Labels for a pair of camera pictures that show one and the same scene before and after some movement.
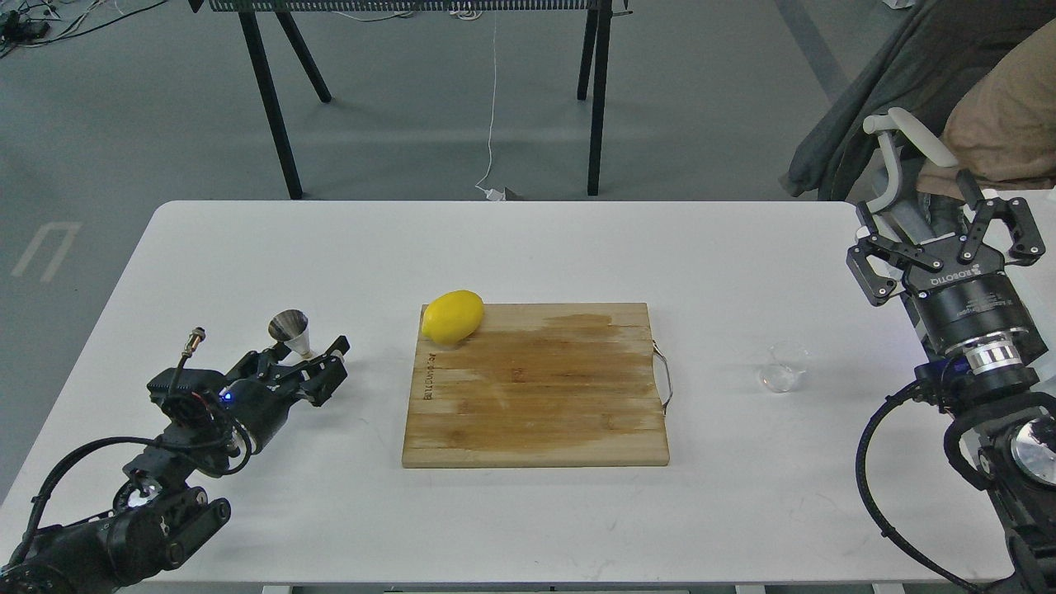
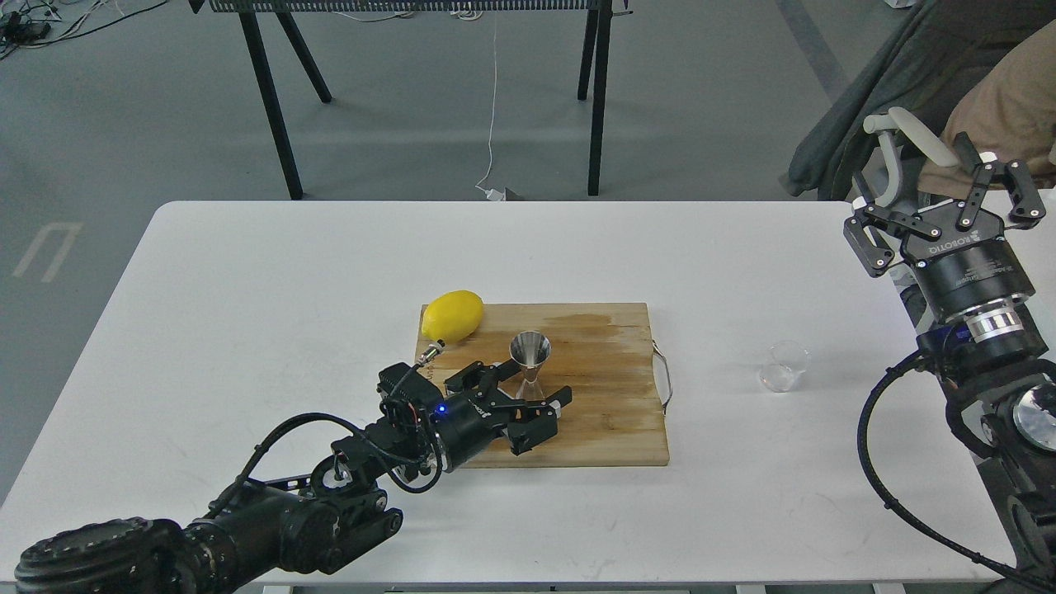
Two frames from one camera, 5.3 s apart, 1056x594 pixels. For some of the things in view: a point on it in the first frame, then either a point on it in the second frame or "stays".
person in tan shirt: x=1002 y=127 stays
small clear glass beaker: x=786 y=363 stays
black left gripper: x=258 y=403 → x=463 y=424
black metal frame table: x=595 y=47 stays
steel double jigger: x=292 y=327 → x=530 y=350
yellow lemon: x=452 y=317 stays
